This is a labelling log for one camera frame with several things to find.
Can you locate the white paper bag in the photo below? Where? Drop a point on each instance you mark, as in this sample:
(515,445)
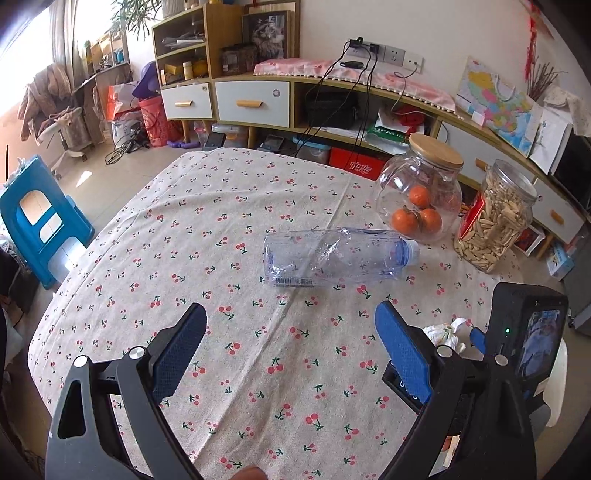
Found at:
(549,138)

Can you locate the red bucket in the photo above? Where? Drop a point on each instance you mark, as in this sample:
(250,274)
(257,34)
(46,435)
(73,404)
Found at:
(154,122)

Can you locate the clear plastic bottle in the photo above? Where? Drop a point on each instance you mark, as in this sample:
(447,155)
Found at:
(323,258)

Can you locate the black box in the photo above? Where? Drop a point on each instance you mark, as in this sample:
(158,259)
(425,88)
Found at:
(330,113)

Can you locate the white wall outlets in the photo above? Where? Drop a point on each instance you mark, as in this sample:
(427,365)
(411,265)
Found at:
(397,55)

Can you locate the long wooden cabinet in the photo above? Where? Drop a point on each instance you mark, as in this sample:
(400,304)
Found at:
(450,117)

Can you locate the green potted plant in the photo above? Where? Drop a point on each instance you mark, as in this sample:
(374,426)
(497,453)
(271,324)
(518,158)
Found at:
(134,11)

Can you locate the cherry print tablecloth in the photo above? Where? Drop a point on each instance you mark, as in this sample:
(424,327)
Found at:
(184,221)

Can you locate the wooden shelf unit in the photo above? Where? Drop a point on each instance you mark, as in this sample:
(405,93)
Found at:
(214,41)

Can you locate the blue white carton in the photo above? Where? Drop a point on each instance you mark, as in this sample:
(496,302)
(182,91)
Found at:
(561,263)

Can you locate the green white plastic bag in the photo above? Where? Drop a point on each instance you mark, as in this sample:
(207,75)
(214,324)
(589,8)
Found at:
(388,134)

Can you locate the pink cloth runner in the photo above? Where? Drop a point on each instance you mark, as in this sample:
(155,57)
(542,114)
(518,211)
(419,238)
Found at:
(295,67)

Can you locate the dark storage jar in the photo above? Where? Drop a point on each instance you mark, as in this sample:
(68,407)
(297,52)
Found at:
(238,60)

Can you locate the floral cloth cover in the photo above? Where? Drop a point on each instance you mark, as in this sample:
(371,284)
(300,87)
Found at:
(568,99)

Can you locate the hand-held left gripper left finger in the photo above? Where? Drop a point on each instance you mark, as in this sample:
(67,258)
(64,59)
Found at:
(180,350)

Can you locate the blue plastic stool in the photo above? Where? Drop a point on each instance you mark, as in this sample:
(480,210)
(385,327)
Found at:
(11,205)

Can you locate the chair draped with clothes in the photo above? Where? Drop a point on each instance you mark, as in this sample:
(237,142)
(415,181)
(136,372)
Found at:
(46,92)

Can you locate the white tissue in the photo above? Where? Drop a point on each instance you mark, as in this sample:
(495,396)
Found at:
(443,334)

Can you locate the glass jar with bamboo lid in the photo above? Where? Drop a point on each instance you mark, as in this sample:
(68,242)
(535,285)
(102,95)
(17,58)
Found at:
(415,166)

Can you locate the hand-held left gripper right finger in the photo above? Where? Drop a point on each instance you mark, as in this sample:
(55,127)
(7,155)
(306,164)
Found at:
(406,355)

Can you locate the black charger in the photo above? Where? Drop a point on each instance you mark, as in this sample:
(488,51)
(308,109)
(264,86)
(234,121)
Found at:
(352,64)

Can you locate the framed cat picture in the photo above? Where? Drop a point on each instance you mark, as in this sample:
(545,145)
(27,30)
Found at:
(268,39)

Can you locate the red cardboard box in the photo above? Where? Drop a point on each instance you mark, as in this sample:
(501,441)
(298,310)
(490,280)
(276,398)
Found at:
(355,164)

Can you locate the black microwave oven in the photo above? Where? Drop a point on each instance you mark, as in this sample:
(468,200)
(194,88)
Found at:
(577,161)

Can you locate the clear plastic jar of seeds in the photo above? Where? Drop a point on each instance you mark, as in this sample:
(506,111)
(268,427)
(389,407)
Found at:
(494,221)

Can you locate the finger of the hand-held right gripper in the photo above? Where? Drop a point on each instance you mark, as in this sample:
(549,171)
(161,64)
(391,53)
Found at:
(478,341)

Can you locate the dried twigs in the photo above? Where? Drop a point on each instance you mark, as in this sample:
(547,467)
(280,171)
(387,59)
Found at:
(542,81)

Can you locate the orange white shopping bag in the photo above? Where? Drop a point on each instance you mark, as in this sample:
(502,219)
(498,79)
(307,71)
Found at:
(117,99)

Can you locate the red hanging decoration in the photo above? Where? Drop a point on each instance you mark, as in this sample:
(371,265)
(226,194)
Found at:
(530,60)

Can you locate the person's left hand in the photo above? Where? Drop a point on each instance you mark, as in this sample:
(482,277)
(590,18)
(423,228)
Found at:
(248,474)

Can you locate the purple plastic item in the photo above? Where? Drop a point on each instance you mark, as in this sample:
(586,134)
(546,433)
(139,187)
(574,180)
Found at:
(147,83)

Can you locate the map print bag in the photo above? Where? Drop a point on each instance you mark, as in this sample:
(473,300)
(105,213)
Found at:
(498,97)

